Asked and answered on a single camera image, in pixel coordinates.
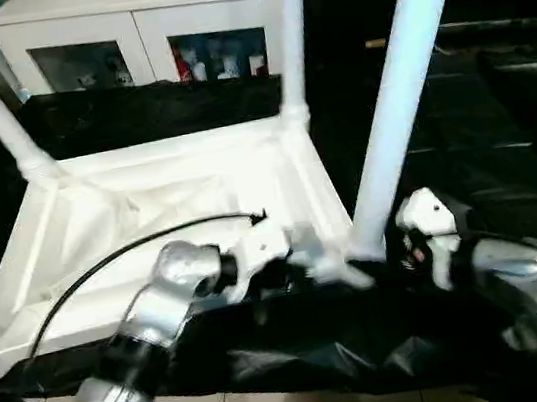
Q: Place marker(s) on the white plastic table top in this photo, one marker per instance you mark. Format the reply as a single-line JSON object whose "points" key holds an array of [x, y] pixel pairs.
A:
{"points": [[144, 179]]}

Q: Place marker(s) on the black work mat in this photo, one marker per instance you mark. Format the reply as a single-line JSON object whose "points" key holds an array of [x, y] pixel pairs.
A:
{"points": [[490, 127]]}

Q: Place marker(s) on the small tan label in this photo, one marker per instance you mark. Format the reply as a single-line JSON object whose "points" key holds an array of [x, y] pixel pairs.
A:
{"points": [[375, 43]]}

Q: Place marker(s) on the white glass-door cabinet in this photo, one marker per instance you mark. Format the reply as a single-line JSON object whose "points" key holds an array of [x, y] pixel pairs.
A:
{"points": [[146, 22]]}

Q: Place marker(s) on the blue white patterned item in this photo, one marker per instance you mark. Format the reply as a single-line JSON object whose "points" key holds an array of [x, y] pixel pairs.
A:
{"points": [[17, 82]]}

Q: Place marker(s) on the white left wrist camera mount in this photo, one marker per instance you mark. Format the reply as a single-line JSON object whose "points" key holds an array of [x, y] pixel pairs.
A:
{"points": [[255, 248]]}

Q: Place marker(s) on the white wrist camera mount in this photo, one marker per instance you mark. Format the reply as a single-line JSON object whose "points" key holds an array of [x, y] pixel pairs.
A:
{"points": [[255, 248], [421, 208]]}

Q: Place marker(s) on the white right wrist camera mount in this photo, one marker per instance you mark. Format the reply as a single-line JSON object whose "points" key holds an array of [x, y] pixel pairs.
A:
{"points": [[421, 208]]}

